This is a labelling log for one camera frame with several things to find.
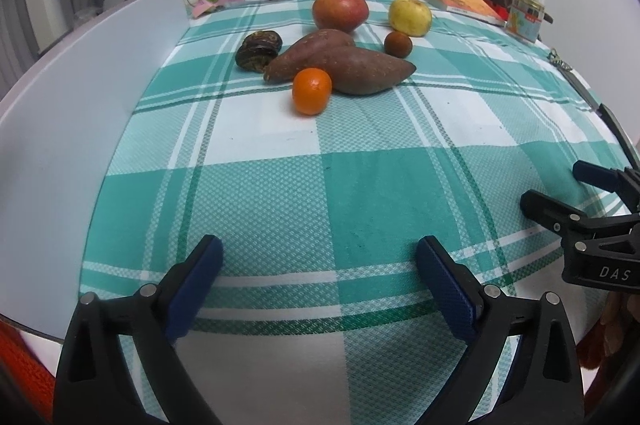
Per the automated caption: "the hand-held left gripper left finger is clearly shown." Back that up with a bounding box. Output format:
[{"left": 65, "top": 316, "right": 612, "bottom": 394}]
[{"left": 52, "top": 234, "right": 224, "bottom": 425}]

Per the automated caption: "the yellow apple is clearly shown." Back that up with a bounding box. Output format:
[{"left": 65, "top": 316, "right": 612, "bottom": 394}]
[{"left": 388, "top": 0, "right": 433, "bottom": 38}]

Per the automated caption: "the orange tangerine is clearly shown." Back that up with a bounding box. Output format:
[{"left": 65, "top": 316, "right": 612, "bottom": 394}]
[{"left": 292, "top": 68, "right": 334, "bottom": 116}]

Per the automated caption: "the orange fleece cloth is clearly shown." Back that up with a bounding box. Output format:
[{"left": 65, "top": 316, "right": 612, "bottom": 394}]
[{"left": 0, "top": 317, "right": 59, "bottom": 425}]

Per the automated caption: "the red apple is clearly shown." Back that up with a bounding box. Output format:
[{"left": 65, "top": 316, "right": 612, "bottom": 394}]
[{"left": 312, "top": 0, "right": 370, "bottom": 34}]

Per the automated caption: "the purple-red sweet potato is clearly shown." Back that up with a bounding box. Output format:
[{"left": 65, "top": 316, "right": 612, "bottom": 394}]
[
  {"left": 320, "top": 46, "right": 418, "bottom": 96},
  {"left": 263, "top": 28, "right": 356, "bottom": 84}
]

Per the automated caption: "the white board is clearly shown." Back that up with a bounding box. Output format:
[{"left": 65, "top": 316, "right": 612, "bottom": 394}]
[{"left": 0, "top": 0, "right": 194, "bottom": 342}]

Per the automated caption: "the colourful printed canister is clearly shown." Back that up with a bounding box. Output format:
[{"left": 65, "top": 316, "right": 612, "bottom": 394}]
[{"left": 504, "top": 0, "right": 547, "bottom": 43}]

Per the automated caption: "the bunch of keys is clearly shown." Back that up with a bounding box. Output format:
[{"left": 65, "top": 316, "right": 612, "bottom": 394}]
[{"left": 547, "top": 48, "right": 575, "bottom": 72}]

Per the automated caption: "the small brown round fruit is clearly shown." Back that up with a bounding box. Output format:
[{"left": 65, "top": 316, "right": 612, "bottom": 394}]
[{"left": 384, "top": 31, "right": 414, "bottom": 58}]

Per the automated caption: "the grey curtain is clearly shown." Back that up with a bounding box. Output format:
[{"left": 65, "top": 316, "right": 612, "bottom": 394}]
[{"left": 0, "top": 0, "right": 109, "bottom": 97}]

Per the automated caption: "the orange book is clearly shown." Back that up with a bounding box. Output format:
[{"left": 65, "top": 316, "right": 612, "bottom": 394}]
[{"left": 421, "top": 0, "right": 509, "bottom": 28}]

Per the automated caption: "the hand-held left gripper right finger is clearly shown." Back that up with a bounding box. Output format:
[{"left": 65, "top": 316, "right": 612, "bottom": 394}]
[{"left": 416, "top": 235, "right": 586, "bottom": 425}]

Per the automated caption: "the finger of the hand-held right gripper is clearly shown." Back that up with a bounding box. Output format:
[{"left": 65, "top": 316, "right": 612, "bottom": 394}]
[
  {"left": 520, "top": 188, "right": 640, "bottom": 237},
  {"left": 573, "top": 159, "right": 640, "bottom": 209}
]

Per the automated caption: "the dark brown water chestnut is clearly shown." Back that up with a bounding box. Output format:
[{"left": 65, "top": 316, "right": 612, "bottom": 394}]
[
  {"left": 243, "top": 31, "right": 285, "bottom": 57},
  {"left": 235, "top": 46, "right": 274, "bottom": 72}
]

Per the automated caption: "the green checked tablecloth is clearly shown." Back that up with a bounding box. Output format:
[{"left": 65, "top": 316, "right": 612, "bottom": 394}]
[{"left": 77, "top": 0, "right": 633, "bottom": 425}]

